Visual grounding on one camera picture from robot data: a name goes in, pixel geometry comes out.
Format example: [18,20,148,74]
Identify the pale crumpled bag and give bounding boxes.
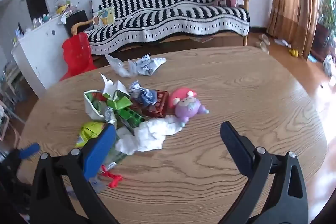
[322,55,336,77]

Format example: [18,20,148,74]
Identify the silver blue foil wrapper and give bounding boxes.
[128,80,158,107]

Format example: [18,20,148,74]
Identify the yellow green snack bag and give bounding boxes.
[75,121,108,148]

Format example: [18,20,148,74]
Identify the black box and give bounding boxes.
[64,10,90,37]

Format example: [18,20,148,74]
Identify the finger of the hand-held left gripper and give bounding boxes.
[16,143,41,160]

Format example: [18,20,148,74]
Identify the white cabinet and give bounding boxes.
[10,14,71,98]

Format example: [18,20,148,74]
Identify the green houseplant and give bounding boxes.
[315,0,336,38]

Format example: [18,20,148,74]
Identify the printed crumpled paper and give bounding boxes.
[128,54,167,77]

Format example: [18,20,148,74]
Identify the white crumpled tissue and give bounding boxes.
[115,116,184,155]

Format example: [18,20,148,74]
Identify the pink purple plush toy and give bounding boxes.
[168,87,210,127]

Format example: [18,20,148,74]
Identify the clear plastic wrapper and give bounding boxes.
[101,145,130,170]

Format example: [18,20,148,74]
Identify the wooden sofa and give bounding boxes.
[71,0,251,62]

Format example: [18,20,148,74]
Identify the black white striped blanket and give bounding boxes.
[85,0,250,55]

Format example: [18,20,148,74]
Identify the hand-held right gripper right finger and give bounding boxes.
[220,121,309,224]

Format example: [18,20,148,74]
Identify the cluster of small bottles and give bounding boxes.
[12,14,53,42]

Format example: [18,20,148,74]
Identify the pile of small toys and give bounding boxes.
[54,0,79,24]

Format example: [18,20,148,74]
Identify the red box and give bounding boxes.
[131,90,170,118]

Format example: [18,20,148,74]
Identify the wooden shelf rack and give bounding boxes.
[0,59,25,140]

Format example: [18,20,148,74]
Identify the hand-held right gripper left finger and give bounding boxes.
[30,124,118,224]

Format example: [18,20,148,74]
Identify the red plastic chair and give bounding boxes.
[59,32,96,82]

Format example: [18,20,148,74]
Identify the colourful picture book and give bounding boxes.
[92,6,116,30]

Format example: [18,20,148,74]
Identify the white green snack bag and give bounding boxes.
[83,90,111,121]

